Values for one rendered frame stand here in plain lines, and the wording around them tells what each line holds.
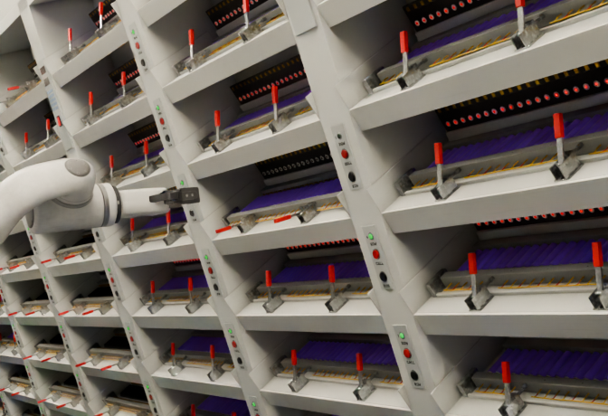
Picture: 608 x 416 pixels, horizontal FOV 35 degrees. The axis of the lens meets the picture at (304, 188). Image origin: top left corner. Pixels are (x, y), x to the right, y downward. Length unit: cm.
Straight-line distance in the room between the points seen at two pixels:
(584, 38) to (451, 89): 27
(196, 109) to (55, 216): 64
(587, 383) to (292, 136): 72
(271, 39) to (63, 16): 128
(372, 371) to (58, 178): 76
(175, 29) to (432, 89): 99
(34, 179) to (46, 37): 129
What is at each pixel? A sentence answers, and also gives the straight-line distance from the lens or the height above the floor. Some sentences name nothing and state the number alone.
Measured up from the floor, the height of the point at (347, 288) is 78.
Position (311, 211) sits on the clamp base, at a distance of 193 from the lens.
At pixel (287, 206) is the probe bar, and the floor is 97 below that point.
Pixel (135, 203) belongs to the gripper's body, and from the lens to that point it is 185.
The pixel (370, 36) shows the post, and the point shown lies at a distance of 175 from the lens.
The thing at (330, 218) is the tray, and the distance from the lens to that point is 185.
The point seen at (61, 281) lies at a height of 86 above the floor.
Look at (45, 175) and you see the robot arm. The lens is 175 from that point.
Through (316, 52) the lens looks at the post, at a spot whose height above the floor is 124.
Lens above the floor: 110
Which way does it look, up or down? 3 degrees down
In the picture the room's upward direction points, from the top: 18 degrees counter-clockwise
